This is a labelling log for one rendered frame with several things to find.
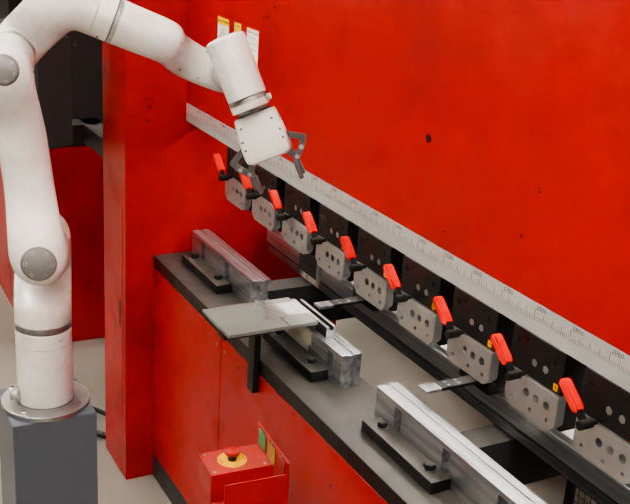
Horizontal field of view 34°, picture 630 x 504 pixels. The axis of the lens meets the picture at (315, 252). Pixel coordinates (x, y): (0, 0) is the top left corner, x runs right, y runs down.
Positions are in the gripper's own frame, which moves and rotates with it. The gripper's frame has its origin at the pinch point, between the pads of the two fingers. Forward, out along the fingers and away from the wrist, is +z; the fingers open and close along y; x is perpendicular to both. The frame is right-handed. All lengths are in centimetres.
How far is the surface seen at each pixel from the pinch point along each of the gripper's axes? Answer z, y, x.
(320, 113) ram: -8.9, -9.6, -47.8
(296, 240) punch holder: 21, 9, -60
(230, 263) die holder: 26, 38, -103
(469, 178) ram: 12.5, -36.6, 5.3
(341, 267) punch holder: 28.4, -1.5, -39.2
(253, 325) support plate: 37, 27, -50
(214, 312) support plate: 31, 37, -57
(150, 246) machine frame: 15, 67, -129
